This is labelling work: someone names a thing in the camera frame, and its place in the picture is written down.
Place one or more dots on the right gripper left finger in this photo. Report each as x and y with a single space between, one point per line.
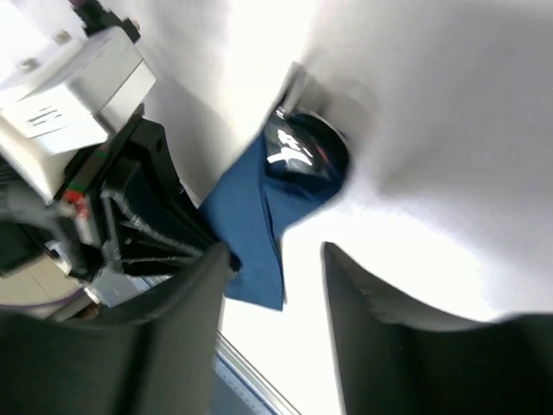
150 355

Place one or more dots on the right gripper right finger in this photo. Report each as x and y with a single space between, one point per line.
396 355

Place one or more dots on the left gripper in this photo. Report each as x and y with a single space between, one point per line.
127 201

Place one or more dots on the blue paper napkin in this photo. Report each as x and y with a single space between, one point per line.
250 209

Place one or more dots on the wooden handle spoon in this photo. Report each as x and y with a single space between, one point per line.
304 145

